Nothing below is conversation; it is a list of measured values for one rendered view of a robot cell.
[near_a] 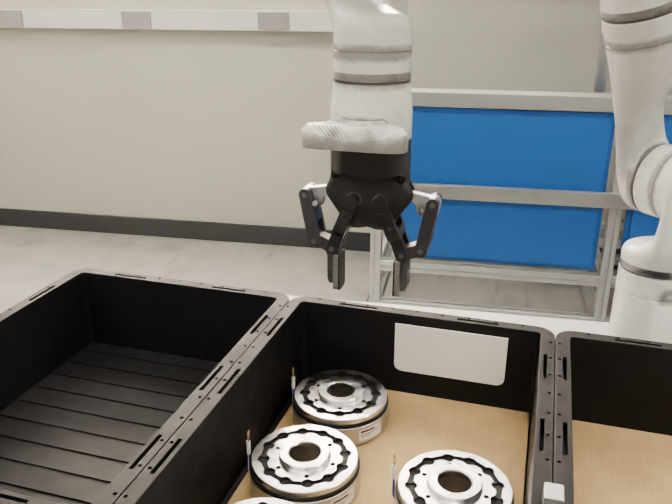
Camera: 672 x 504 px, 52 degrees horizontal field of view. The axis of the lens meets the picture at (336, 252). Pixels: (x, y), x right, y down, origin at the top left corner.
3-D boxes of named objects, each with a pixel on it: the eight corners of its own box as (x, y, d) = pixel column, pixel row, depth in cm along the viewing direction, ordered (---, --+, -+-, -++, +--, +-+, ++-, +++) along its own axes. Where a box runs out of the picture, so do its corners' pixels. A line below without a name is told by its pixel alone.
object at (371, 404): (311, 367, 81) (311, 363, 81) (395, 381, 78) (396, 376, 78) (280, 415, 72) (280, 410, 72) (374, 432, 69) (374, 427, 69)
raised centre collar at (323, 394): (325, 379, 78) (325, 374, 78) (368, 386, 77) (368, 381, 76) (311, 402, 74) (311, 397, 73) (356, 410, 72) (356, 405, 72)
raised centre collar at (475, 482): (430, 464, 64) (430, 458, 64) (484, 473, 63) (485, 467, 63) (422, 500, 60) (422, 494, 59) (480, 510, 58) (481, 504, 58)
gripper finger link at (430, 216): (428, 197, 63) (405, 253, 66) (446, 205, 63) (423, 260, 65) (432, 189, 65) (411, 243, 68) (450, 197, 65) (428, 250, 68)
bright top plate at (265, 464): (266, 424, 71) (266, 419, 70) (364, 434, 69) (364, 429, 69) (237, 491, 61) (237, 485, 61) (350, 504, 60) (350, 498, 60)
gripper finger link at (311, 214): (316, 180, 68) (334, 235, 70) (299, 185, 69) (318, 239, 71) (307, 188, 66) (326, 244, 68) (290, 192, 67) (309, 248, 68)
